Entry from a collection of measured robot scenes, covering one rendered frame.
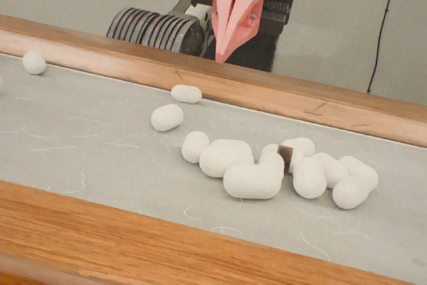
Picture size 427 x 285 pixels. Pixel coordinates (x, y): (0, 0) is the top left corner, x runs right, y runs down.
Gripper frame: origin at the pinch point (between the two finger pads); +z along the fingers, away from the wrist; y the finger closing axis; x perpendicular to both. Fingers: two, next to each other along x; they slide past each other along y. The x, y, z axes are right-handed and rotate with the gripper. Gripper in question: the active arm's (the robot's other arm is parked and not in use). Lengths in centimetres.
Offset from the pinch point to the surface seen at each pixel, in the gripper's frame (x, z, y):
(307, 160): -3.7, 11.0, 8.5
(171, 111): -0.3, 7.5, -2.3
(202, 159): -4.6, 13.2, 1.8
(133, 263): -14.7, 23.2, 1.8
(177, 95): 6.2, 1.4, -3.9
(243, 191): -5.8, 15.3, 4.9
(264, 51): 144, -130, -3
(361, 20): 130, -149, 39
